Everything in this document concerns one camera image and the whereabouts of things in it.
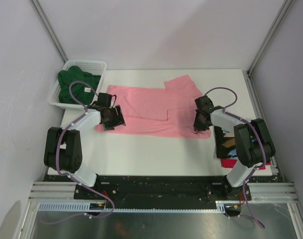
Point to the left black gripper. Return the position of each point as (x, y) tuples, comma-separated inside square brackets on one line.
[(119, 119)]

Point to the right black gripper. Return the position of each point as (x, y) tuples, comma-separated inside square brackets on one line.
[(197, 126)]

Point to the pink t-shirt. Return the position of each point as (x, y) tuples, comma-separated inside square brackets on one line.
[(167, 112)]

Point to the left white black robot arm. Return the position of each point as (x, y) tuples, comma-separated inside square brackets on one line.
[(63, 148)]

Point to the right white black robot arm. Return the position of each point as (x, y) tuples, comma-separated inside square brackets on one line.
[(253, 143)]

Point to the black printed folded t-shirt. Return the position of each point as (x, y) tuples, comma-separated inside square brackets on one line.
[(224, 144)]

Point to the green t-shirt in basket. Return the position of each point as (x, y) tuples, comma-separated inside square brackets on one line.
[(81, 92)]

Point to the white plastic basket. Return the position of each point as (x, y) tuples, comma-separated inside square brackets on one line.
[(95, 67)]

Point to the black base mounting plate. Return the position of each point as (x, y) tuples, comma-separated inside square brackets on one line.
[(206, 187)]

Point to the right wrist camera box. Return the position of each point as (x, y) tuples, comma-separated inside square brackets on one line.
[(204, 103)]

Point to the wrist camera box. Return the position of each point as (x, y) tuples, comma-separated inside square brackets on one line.
[(204, 103), (105, 100)]

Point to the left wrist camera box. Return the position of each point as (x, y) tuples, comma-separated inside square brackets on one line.
[(105, 100)]

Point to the white slotted cable duct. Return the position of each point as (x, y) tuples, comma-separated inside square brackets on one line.
[(93, 207)]

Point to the left aluminium frame post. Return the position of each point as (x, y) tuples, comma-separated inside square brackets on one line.
[(48, 29)]

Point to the aluminium frame post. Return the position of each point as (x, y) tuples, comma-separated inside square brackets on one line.
[(275, 26), (48, 29)]

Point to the right aluminium frame post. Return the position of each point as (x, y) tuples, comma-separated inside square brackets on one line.
[(275, 26)]

